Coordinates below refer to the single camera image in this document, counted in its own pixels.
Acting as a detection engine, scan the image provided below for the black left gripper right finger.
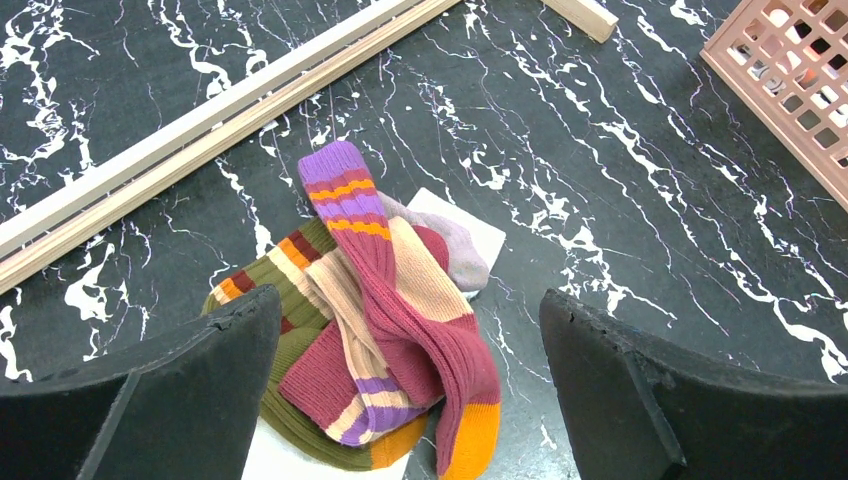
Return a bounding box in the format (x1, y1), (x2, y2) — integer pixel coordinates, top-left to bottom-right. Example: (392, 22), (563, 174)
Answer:
(539, 289), (847, 479)

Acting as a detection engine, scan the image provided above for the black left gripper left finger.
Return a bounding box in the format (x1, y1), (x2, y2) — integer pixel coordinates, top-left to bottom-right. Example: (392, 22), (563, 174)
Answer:
(1, 286), (281, 479)

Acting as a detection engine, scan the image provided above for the white fluffy sock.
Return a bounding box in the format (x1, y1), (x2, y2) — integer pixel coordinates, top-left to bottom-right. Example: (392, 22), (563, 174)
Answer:
(242, 187), (506, 479)

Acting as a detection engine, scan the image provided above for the olive striped sock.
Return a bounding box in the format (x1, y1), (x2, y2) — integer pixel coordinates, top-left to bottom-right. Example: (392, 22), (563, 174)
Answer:
(202, 219), (427, 472)

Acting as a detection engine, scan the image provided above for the maroon yellow striped sock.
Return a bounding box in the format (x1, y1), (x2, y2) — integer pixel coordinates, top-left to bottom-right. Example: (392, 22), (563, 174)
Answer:
(298, 141), (501, 479)

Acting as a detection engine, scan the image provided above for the grey sock with red stripes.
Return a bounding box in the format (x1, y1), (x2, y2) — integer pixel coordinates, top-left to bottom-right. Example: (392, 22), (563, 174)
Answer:
(377, 191), (490, 296)

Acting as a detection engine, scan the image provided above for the beige purple striped sock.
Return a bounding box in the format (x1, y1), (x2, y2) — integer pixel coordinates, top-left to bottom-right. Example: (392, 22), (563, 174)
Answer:
(307, 217), (500, 458)

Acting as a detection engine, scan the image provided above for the orange plastic desk organizer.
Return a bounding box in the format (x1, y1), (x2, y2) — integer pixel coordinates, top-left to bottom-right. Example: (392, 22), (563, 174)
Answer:
(700, 1), (847, 205)

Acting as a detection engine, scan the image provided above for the wooden clothes rack frame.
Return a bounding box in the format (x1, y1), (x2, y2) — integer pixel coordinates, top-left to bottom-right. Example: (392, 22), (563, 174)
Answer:
(0, 0), (621, 296)

